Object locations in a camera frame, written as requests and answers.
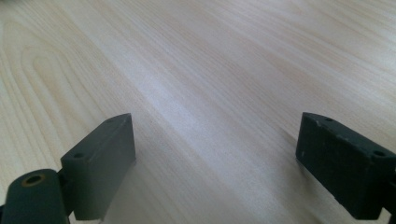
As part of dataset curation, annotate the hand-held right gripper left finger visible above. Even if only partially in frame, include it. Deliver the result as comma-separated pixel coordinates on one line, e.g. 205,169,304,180
60,113,137,221

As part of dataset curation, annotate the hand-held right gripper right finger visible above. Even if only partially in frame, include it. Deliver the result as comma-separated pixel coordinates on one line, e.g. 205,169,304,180
295,111,396,220

